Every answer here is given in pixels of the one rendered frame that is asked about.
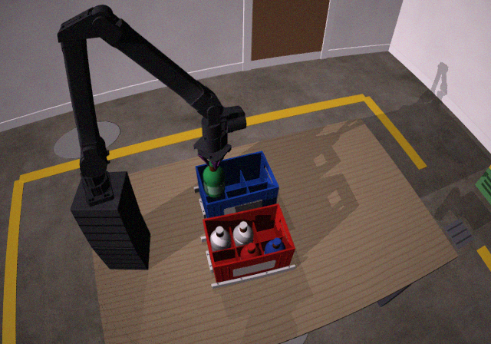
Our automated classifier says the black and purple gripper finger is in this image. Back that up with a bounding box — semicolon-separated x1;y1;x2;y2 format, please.
198;154;209;166
211;161;221;170

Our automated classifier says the blue plastic crate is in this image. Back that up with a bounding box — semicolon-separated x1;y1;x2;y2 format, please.
198;151;279;219

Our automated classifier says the blue bottle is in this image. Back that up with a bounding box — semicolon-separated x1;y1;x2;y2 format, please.
264;237;285;254

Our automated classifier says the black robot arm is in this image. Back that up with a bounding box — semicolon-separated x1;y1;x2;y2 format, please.
58;5;246;207

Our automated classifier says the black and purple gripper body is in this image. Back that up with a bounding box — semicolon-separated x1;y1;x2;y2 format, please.
193;134;232;163

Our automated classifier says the dark red crate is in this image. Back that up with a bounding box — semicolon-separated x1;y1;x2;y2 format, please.
206;203;295;283

